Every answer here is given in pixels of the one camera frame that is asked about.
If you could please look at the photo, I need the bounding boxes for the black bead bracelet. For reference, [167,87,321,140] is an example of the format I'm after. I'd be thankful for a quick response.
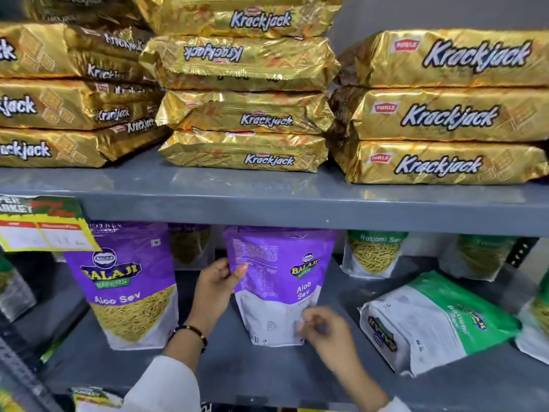
[169,324,209,354]

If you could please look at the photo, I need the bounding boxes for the green white snack pouch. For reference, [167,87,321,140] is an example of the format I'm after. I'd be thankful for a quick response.
[358,271,522,377]
[0,252,37,323]
[438,234,516,282]
[514,280,549,365]
[341,230,409,280]

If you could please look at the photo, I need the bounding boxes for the stacks of gold biscuit packets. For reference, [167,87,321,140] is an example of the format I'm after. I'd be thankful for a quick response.
[0,0,549,186]

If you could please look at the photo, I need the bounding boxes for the person's right hand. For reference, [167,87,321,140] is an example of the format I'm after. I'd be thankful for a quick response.
[295,306,366,383]

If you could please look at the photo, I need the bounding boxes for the grey shelf upright rail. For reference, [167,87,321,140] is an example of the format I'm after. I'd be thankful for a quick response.
[0,332,65,412]

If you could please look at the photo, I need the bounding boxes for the person's right forearm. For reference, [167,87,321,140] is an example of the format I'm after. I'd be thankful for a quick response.
[340,365,413,412]

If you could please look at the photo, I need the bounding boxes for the person's left hand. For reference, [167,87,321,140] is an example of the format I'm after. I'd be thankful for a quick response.
[187,257,249,336]

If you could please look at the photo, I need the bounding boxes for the yellow green snack packet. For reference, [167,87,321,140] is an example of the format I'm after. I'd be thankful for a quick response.
[70,386,126,412]

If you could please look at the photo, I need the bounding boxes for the person's left forearm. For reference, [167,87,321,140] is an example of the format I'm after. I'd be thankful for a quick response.
[124,325,209,412]

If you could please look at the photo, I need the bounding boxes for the black shelf bracket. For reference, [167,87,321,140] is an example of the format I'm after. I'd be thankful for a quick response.
[506,237,539,269]

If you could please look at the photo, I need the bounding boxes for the grey metal shelf board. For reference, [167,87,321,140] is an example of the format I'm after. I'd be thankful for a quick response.
[39,253,549,412]
[0,146,549,237]

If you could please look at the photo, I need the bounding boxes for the purple snack pouch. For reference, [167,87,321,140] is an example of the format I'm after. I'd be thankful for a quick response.
[168,224,214,271]
[222,226,340,347]
[63,222,179,352]

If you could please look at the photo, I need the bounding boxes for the green yellow shelf price label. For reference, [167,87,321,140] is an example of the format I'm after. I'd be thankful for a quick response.
[0,195,102,253]

